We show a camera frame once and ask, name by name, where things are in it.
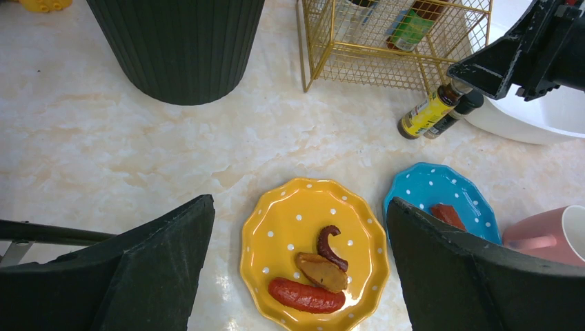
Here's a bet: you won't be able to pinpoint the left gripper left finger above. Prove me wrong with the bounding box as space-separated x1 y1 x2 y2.
1 194 215 330

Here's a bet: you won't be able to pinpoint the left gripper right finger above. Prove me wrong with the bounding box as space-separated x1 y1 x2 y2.
386 197 584 330

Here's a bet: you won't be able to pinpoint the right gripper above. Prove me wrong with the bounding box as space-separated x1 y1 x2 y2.
447 1 584 101

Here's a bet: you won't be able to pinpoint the small black cap bottle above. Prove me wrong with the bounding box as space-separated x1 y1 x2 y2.
423 90 485 139

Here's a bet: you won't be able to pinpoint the small yellow label bottle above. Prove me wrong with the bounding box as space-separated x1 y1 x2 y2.
397 79 472 140

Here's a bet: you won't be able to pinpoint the yellow dotted plate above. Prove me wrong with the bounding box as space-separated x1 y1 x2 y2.
240 177 390 330

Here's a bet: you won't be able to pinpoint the red meat pieces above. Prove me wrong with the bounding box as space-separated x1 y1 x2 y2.
430 203 466 231

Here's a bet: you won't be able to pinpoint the white plastic tub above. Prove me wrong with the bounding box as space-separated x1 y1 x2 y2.
466 1 584 145

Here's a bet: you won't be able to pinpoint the blue dotted plate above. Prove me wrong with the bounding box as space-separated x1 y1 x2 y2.
383 162 502 245

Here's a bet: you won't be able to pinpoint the pink mug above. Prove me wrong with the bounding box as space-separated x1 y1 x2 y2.
502 205 584 267

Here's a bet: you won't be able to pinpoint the black tripod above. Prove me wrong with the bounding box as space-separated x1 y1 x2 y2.
1 219 115 268

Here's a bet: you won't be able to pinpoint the brown food piece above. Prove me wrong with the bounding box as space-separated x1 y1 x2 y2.
295 252 348 293

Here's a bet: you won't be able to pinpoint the dark curved sausage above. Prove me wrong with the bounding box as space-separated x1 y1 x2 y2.
317 225 348 272

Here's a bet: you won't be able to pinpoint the red sausage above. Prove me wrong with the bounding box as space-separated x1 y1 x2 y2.
268 277 346 314

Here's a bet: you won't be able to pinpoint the black ribbed trash bin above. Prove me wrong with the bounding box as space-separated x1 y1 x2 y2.
88 0 264 106

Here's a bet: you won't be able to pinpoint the colourful toy blocks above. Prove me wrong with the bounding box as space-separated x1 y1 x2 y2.
16 0 72 13

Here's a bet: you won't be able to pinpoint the gold wire basket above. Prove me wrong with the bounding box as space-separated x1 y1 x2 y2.
296 1 493 92

